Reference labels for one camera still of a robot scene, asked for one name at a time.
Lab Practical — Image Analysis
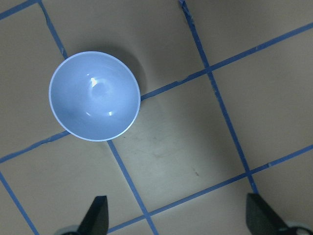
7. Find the blue bowl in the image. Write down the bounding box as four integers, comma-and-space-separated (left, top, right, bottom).
48, 51, 141, 142

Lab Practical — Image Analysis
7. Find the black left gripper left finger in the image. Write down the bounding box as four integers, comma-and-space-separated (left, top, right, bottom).
77, 196, 109, 235

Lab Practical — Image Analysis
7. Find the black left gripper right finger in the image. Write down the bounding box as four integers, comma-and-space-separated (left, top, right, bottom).
246, 193, 290, 235

